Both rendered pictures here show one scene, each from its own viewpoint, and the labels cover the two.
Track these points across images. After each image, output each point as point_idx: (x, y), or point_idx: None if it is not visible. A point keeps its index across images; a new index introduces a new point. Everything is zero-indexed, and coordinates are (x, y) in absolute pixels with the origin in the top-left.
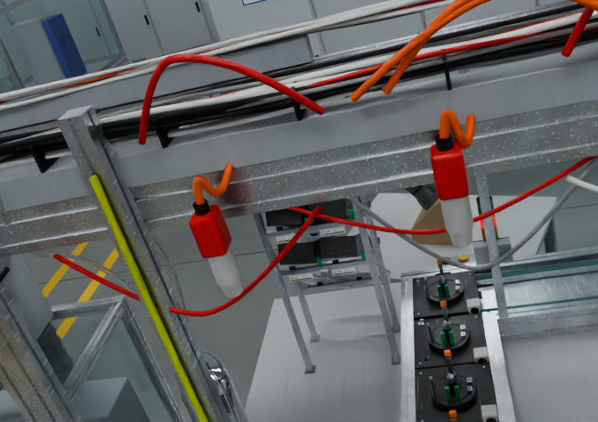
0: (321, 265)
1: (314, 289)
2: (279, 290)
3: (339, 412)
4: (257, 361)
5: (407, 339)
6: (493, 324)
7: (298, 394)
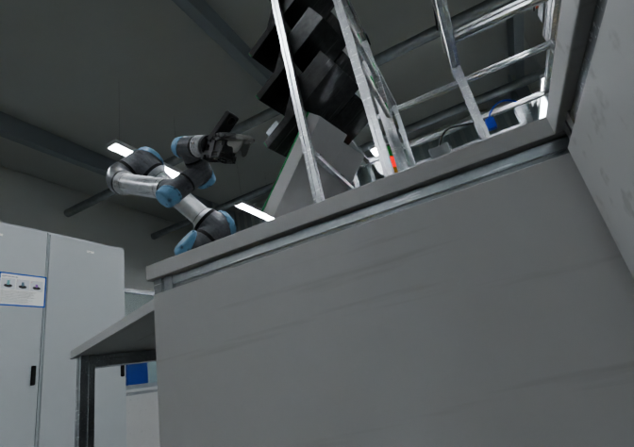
0: (375, 85)
1: (321, 158)
2: (362, 71)
3: None
4: (325, 199)
5: None
6: None
7: None
